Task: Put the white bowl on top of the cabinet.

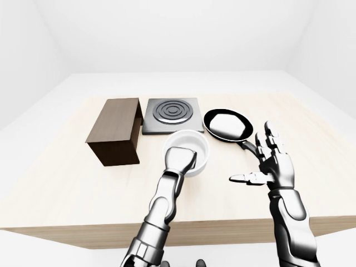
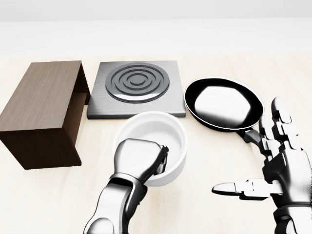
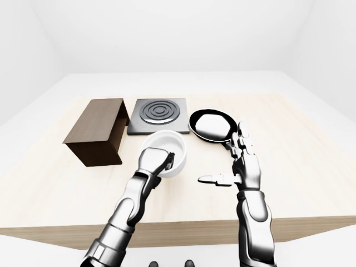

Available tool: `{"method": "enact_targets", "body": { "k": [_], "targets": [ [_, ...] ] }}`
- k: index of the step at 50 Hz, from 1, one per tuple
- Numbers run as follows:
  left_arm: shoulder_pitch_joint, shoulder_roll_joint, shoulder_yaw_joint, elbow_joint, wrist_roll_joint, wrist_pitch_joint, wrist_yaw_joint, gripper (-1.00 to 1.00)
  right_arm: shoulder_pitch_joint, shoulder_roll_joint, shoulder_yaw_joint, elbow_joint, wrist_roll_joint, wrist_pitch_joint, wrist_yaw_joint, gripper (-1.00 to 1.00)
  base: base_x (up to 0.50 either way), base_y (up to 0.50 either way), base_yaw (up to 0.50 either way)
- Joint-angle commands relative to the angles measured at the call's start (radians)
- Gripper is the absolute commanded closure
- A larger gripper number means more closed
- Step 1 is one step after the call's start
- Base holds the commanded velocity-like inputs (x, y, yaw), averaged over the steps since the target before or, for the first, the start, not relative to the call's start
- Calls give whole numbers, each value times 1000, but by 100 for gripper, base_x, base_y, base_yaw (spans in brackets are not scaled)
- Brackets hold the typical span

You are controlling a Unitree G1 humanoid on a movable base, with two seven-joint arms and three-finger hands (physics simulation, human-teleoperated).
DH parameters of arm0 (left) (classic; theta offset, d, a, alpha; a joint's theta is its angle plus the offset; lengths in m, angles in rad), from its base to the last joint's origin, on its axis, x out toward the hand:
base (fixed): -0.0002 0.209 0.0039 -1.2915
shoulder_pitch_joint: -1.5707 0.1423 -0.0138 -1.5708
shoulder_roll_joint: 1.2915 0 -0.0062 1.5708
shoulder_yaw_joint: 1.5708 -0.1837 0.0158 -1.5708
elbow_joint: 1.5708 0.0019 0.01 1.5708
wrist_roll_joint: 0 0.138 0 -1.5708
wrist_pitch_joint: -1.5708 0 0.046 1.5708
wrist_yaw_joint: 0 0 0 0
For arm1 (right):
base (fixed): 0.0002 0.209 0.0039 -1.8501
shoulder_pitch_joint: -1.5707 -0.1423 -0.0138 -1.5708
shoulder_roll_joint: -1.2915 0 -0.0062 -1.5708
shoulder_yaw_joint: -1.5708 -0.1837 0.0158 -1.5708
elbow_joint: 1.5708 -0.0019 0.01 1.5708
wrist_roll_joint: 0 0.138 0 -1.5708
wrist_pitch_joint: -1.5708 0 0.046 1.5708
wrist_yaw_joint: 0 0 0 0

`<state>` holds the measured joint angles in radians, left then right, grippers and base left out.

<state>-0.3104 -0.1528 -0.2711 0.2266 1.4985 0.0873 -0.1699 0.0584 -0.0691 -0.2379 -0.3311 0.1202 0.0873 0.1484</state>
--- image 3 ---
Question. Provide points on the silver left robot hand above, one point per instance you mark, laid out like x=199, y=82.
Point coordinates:
x=153, y=160

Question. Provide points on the flat grey stove plate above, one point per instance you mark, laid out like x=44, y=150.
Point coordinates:
x=158, y=115

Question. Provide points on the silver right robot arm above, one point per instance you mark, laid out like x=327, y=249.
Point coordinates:
x=257, y=219

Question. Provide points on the small dark rounded shape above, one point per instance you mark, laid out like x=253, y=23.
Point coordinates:
x=153, y=263
x=189, y=263

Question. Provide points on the white bowl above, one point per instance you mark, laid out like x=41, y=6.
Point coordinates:
x=169, y=147

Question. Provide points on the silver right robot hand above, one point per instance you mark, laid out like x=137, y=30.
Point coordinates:
x=249, y=167

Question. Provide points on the black frying pan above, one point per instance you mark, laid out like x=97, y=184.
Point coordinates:
x=212, y=125

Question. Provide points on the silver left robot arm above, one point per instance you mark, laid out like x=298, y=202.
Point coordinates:
x=122, y=214

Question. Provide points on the dark brown wooden cabinet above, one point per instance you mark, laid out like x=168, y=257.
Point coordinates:
x=96, y=130

